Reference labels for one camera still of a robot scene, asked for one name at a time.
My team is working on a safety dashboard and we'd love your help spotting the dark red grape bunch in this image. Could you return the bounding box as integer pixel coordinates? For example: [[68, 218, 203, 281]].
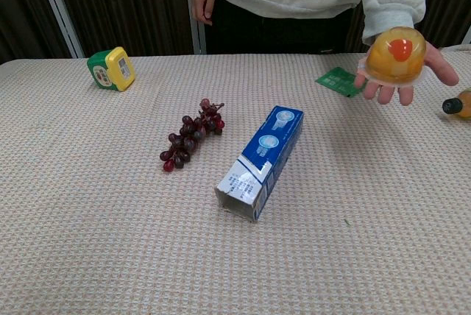
[[159, 98, 226, 173]]

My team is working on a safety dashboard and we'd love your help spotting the orange juice bottle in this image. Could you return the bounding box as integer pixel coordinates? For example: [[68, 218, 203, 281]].
[[442, 88, 471, 121]]

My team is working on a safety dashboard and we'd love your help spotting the blue white toothpaste carton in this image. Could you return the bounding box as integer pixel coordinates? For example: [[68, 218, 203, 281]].
[[214, 105, 305, 224]]

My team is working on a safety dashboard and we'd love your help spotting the person in white sweater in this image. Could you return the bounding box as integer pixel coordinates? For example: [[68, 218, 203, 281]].
[[0, 0, 471, 66]]

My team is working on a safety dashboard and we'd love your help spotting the person's left hand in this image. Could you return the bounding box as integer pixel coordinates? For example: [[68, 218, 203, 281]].
[[354, 42, 461, 107]]

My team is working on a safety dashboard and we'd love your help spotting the green sachet packet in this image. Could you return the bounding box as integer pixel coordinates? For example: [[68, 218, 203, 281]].
[[314, 66, 367, 99]]

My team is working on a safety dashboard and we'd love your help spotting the person's right hand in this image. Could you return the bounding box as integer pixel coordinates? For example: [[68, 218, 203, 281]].
[[191, 0, 219, 26]]

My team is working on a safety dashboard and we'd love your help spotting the orange fruit jelly cup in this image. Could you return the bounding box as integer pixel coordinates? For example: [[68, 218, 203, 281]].
[[357, 26, 428, 85]]

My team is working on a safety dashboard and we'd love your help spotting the white metal frame pole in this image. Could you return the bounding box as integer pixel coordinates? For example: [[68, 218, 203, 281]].
[[183, 0, 208, 55], [32, 0, 86, 60]]

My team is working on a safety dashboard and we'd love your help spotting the beige checkered tablecloth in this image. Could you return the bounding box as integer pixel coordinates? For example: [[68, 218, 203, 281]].
[[0, 45, 471, 315]]

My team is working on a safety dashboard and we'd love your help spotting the green yellow plastic box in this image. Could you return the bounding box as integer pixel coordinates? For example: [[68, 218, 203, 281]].
[[86, 46, 136, 93]]

